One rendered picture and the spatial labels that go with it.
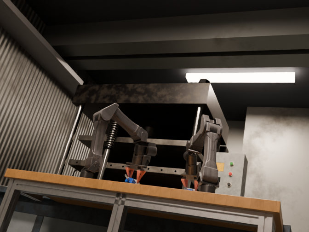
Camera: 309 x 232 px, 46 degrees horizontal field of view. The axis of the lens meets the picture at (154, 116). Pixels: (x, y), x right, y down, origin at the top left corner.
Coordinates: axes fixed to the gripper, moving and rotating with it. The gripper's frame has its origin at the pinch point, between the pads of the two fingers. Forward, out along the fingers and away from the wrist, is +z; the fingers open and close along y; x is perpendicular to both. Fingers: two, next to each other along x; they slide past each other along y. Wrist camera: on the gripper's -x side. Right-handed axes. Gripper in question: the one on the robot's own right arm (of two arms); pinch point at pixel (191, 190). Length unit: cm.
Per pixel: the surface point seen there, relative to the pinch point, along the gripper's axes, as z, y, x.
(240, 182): 9, -13, -78
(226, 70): -87, 33, -227
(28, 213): 18, 89, 27
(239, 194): 16, -13, -73
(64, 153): -2, 139, -71
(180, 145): -14, 37, -87
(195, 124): -31, 25, -85
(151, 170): 6, 56, -73
